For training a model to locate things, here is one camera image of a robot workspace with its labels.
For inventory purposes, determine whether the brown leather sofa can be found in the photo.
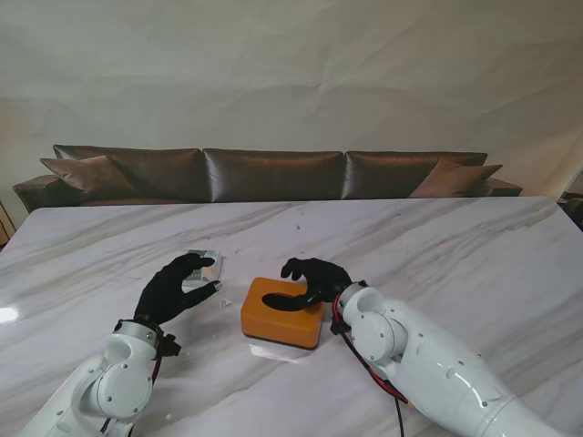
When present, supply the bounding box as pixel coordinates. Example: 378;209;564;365
12;144;524;215

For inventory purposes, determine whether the red black left arm cable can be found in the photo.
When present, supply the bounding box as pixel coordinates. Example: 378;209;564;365
97;357;161;437

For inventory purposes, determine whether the orange tissue box cover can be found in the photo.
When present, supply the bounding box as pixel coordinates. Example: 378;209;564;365
240;276;327;351

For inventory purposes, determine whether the brown throw pillow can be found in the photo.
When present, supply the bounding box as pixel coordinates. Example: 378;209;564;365
408;158;504;199
39;155;138;195

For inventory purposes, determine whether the brown sofa back cushion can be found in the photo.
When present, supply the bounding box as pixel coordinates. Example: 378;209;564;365
202;147;346;204
53;144;205;204
344;151;488;200

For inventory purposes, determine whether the red black arm cable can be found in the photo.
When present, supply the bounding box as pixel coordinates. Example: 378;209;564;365
331;293;411;437
97;357;161;437

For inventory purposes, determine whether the white green tissue pack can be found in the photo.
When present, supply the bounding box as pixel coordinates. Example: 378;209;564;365
181;248;226;288

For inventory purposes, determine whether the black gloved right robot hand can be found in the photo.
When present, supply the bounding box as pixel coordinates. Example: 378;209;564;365
281;257;354;311

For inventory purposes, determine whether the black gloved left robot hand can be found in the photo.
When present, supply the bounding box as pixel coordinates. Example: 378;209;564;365
134;253;224;327

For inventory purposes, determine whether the wooden furniture piece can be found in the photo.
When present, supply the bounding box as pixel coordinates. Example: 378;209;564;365
0;198;13;245

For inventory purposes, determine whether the red black right arm cable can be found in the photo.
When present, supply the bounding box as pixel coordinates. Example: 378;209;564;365
331;293;411;437

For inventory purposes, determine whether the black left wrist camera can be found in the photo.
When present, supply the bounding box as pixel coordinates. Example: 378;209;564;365
157;333;182;359

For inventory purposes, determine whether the dark furniture piece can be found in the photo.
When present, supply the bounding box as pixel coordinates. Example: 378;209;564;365
557;190;583;229

